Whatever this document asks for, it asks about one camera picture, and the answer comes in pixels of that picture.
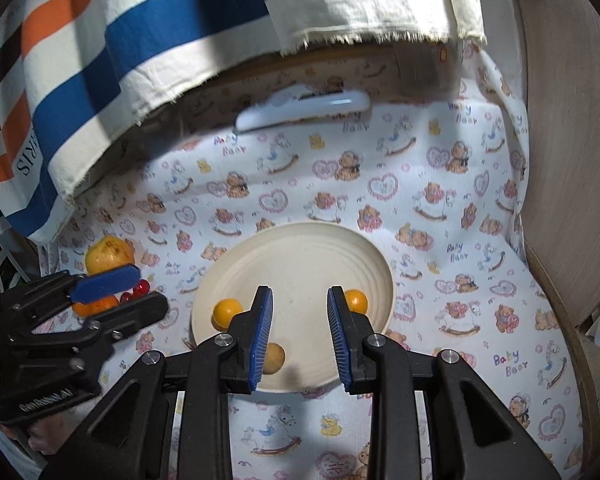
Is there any orange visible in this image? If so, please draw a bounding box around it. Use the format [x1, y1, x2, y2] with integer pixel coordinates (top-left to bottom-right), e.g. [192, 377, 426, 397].
[72, 296, 119, 318]

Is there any dark red cherry fruit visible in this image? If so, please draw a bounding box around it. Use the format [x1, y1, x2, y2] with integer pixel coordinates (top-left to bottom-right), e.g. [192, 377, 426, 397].
[132, 280, 150, 298]

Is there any small brownish green fruit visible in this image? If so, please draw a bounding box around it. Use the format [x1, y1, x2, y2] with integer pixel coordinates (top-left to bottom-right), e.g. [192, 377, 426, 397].
[263, 342, 286, 375]

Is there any small yellow orange fruit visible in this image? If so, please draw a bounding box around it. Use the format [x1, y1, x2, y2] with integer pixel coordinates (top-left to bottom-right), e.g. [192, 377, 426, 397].
[211, 298, 244, 330]

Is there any small orange kumquat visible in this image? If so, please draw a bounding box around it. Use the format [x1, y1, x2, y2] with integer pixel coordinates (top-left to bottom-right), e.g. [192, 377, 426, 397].
[344, 289, 368, 314]

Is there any bright red cherry tomato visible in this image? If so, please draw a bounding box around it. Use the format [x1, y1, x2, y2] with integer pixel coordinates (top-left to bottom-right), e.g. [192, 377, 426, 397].
[120, 292, 133, 304]

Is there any left hand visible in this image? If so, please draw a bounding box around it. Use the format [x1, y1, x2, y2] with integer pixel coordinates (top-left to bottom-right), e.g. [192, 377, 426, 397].
[0, 410, 84, 456]

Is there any large yellow apple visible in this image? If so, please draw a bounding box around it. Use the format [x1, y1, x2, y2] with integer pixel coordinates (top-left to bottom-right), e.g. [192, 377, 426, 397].
[85, 235, 135, 275]

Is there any cream ceramic plate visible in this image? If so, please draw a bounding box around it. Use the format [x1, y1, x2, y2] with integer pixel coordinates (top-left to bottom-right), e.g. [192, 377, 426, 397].
[192, 222, 396, 393]

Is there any baby bear printed cloth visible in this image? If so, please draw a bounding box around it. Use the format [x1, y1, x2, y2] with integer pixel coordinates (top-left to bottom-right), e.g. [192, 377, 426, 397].
[41, 50, 584, 479]

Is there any striped Paris towel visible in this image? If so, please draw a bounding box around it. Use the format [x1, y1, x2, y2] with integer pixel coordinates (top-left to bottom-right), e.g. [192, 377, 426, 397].
[0, 0, 486, 244]

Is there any wooden board panel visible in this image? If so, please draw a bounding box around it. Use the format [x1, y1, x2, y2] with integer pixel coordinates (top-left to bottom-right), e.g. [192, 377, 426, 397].
[518, 0, 600, 324]

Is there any white remote control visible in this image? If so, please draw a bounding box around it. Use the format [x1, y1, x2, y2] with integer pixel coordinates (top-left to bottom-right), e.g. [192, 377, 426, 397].
[234, 84, 370, 133]

